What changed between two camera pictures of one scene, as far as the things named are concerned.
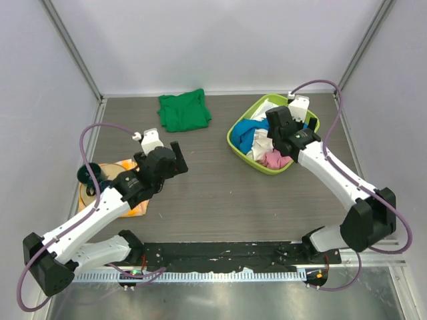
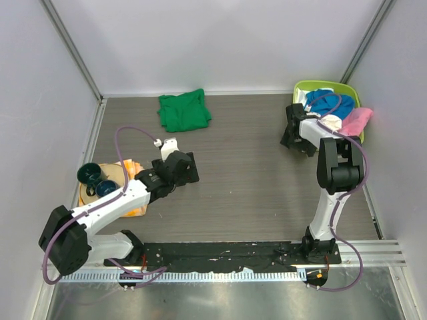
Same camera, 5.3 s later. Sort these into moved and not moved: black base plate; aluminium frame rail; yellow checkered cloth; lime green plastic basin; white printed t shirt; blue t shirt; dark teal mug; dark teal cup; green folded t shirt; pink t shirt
Moved: lime green plastic basin; blue t shirt; pink t shirt; white printed t shirt
Not moved: dark teal cup; green folded t shirt; black base plate; yellow checkered cloth; dark teal mug; aluminium frame rail
